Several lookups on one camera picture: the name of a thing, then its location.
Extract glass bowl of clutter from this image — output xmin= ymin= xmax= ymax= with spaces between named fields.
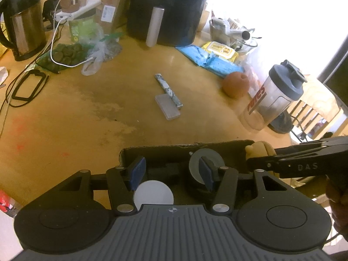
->
xmin=209 ymin=16 xmax=259 ymax=54

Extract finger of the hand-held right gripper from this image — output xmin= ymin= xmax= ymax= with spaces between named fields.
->
xmin=246 ymin=154 xmax=289 ymax=173
xmin=274 ymin=135 xmax=348 ymax=156

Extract beige toy figure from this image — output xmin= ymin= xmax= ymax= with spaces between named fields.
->
xmin=245 ymin=141 xmax=278 ymax=175

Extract red packet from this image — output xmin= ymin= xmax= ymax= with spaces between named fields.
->
xmin=0 ymin=190 xmax=17 ymax=213

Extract clear shaker bottle grey lid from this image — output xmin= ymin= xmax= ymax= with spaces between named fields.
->
xmin=239 ymin=59 xmax=308 ymax=132

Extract cardboard box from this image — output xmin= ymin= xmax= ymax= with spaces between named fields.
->
xmin=119 ymin=140 xmax=255 ymax=207

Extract brown cardboard pieces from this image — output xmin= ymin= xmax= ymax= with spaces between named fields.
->
xmin=60 ymin=0 xmax=87 ymax=14

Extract white power bank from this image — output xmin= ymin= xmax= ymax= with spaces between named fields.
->
xmin=54 ymin=0 xmax=103 ymax=24

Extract green-label clear jar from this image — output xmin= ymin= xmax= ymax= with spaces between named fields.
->
xmin=68 ymin=13 xmax=105 ymax=44

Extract tall brown cardboard carton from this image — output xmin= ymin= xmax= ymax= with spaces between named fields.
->
xmin=100 ymin=0 xmax=131 ymax=33

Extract person's right hand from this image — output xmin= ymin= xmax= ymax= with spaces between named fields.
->
xmin=326 ymin=180 xmax=348 ymax=236

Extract black air fryer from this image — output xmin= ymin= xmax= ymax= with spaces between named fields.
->
xmin=126 ymin=0 xmax=213 ymax=48

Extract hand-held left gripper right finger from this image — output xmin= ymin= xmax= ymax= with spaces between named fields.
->
xmin=198 ymin=156 xmax=289 ymax=213

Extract clear plastic case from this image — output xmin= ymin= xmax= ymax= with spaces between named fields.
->
xmin=155 ymin=94 xmax=181 ymax=120

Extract black rectangular frame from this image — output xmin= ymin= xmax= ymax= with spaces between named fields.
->
xmin=11 ymin=69 xmax=50 ymax=106

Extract marbled stick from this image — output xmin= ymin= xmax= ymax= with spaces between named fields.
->
xmin=154 ymin=73 xmax=184 ymax=108

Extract black round stand base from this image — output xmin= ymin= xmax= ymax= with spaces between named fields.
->
xmin=268 ymin=111 xmax=294 ymax=134

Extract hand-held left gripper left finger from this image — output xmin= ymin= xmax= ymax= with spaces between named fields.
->
xmin=58 ymin=156 xmax=147 ymax=214

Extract yellow wet wipes pack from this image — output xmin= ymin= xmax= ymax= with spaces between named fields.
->
xmin=202 ymin=41 xmax=239 ymax=63

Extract round tin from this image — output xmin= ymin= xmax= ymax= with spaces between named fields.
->
xmin=187 ymin=148 xmax=224 ymax=186

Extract white round lid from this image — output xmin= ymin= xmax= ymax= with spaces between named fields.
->
xmin=133 ymin=181 xmax=174 ymax=205

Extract white charging cable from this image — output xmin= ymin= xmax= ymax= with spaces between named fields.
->
xmin=49 ymin=1 xmax=94 ymax=68

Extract steel electric kettle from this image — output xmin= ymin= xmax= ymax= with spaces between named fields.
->
xmin=0 ymin=0 xmax=48 ymax=62

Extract clear crumpled plastic bag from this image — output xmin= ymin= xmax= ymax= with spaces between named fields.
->
xmin=81 ymin=33 xmax=109 ymax=76

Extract wooden chair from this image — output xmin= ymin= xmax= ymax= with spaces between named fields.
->
xmin=287 ymin=79 xmax=348 ymax=142

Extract blue plastic packet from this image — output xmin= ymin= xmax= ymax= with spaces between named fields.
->
xmin=175 ymin=45 xmax=245 ymax=77

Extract orange fruit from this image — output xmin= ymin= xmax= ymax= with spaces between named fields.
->
xmin=223 ymin=71 xmax=250 ymax=99

